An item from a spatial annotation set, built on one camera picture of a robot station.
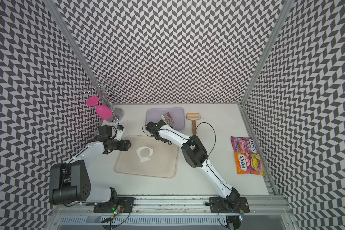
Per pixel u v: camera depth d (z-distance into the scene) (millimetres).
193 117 1079
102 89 915
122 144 806
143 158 887
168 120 1083
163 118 1051
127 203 746
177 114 1144
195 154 606
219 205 726
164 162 900
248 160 851
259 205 754
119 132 830
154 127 738
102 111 931
